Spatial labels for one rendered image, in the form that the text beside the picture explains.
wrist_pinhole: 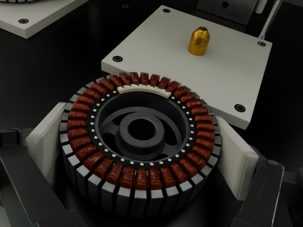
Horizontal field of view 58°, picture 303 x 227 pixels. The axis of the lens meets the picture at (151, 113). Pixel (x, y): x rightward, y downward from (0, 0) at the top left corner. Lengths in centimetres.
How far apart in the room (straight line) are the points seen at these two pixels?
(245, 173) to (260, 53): 20
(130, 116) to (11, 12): 21
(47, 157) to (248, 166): 11
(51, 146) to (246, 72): 21
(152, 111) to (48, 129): 9
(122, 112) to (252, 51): 18
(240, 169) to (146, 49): 17
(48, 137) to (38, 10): 22
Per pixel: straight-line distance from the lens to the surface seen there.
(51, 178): 21
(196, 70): 28
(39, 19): 34
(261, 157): 18
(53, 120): 18
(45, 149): 16
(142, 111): 22
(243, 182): 17
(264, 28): 36
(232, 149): 18
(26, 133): 18
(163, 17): 36
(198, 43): 30
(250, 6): 41
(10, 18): 35
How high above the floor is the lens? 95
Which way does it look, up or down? 47 degrees down
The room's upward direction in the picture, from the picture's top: 11 degrees clockwise
